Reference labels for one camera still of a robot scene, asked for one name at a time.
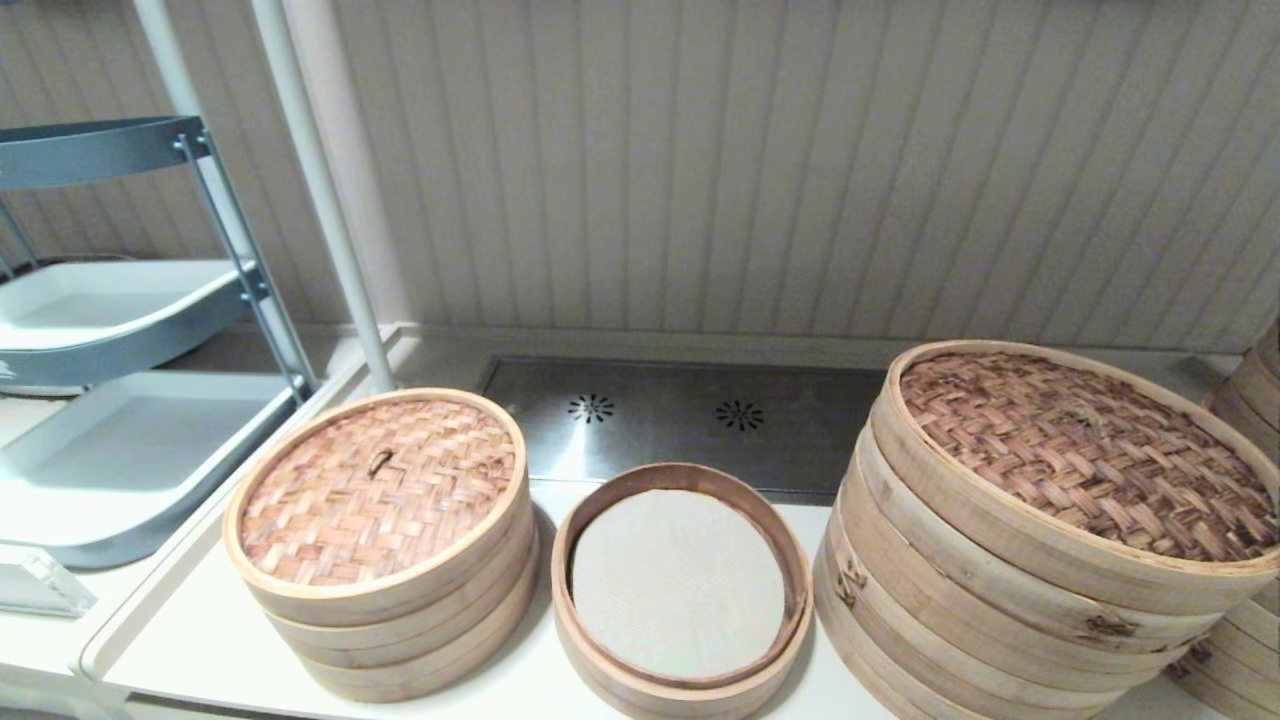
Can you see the small woven bamboo lid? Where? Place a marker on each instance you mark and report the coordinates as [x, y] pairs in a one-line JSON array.
[[380, 500]]

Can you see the white cloth steamer liner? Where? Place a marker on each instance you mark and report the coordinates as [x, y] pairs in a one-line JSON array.
[[680, 590]]

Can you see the small bamboo steamer basket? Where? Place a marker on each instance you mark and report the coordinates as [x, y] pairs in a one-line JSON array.
[[690, 695], [420, 650]]

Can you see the large bamboo steamer stack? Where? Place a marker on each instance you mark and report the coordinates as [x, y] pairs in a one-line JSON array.
[[950, 630]]

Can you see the large woven bamboo steamer lid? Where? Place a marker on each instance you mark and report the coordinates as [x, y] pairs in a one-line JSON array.
[[1080, 450]]

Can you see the steel drain plate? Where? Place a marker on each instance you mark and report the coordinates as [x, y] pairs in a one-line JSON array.
[[680, 420]]

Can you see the white vertical pole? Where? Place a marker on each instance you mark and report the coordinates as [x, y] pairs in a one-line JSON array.
[[165, 60], [320, 190]]

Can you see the clear acrylic sign holder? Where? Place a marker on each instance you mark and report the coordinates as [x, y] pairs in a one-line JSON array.
[[40, 585]]

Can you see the grey metal rack frame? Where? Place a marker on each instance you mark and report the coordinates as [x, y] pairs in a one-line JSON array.
[[90, 150]]

